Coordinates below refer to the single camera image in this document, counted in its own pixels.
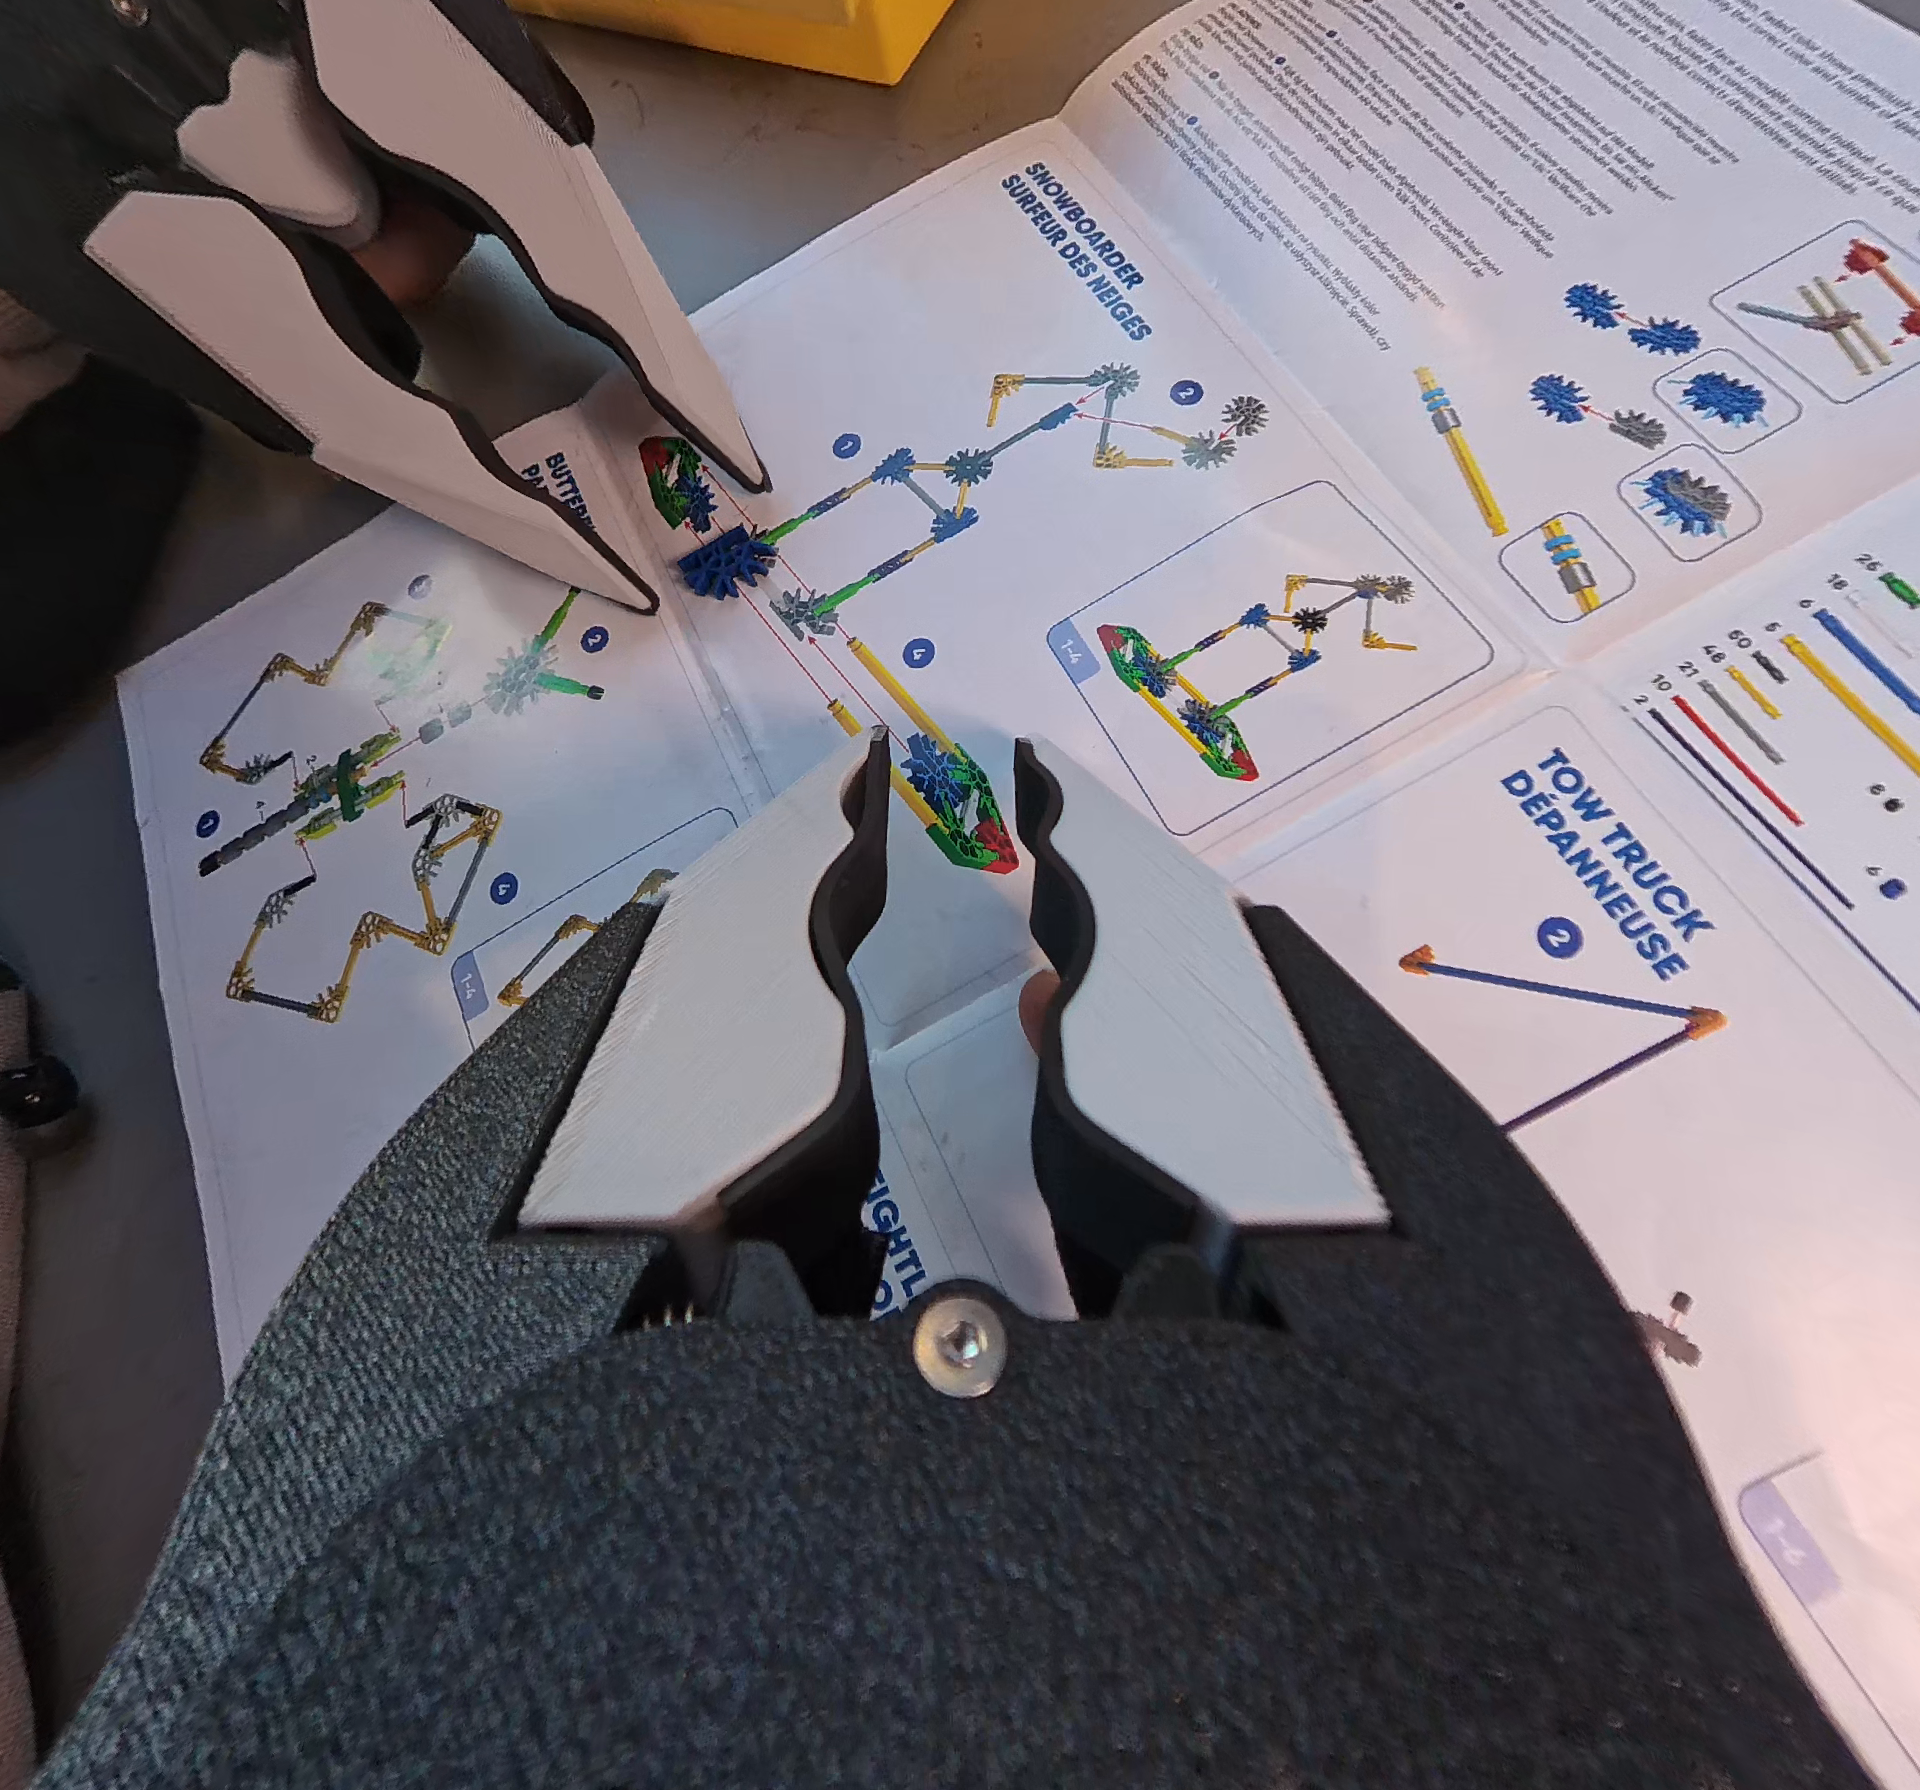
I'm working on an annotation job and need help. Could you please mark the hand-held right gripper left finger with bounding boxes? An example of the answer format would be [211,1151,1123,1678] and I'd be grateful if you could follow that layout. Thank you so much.
[518,734,892,1305]

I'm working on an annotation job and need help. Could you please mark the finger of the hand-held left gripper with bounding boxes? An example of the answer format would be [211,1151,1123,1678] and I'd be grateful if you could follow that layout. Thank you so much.
[181,0,779,499]
[82,184,665,619]

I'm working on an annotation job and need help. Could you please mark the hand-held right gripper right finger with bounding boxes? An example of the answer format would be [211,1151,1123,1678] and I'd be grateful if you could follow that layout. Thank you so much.
[1014,741,1394,1317]

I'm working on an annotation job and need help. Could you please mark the blue plastic connector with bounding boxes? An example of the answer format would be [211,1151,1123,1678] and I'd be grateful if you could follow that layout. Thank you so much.
[673,522,781,610]

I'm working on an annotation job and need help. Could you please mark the white instruction sheet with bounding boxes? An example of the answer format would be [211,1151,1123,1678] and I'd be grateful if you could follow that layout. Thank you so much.
[121,0,1920,1790]

